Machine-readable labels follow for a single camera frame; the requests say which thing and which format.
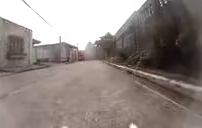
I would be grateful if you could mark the low grey shed building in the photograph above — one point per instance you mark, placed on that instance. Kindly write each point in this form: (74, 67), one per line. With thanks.
(54, 51)

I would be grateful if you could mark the grey house with window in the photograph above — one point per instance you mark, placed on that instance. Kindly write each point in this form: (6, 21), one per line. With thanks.
(9, 41)

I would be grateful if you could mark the robot's own part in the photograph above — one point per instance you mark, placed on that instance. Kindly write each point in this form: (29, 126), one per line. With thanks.
(133, 125)

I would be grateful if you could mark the raised concrete kerb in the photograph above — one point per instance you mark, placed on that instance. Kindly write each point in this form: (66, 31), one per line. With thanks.
(22, 69)

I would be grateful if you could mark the long tall dark wall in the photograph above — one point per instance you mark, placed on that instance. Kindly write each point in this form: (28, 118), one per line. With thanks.
(155, 30)

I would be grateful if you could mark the building with pitched roof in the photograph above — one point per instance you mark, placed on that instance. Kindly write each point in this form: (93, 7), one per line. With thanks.
(104, 45)

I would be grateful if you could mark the grey concrete road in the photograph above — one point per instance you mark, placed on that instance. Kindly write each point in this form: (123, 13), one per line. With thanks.
(85, 93)

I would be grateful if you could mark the pale concrete kerb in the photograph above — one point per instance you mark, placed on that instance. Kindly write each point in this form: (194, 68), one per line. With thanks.
(162, 80)

